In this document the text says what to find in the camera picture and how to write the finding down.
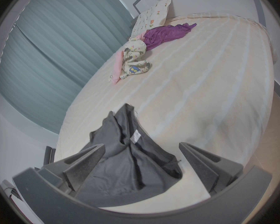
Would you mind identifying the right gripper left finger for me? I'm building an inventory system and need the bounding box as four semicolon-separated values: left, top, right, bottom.
38;144;106;192

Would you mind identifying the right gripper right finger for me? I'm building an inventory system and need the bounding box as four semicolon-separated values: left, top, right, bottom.
178;142;244;194

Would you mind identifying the black T-shirt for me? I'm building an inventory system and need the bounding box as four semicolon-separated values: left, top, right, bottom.
75;103;183;207

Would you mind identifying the bed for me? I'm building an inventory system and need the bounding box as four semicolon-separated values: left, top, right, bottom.
54;0;279;213

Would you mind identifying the blue-green curtain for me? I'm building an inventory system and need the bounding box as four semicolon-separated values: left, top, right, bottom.
0;25;89;133
15;0;137;68

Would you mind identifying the white printed garment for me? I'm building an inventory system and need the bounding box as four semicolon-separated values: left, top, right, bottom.
107;37;152;82

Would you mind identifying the purple garment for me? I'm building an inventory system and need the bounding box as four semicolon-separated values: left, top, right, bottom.
143;23;197;51

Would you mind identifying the white printed pillow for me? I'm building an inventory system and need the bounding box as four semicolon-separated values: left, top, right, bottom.
131;0;172;38

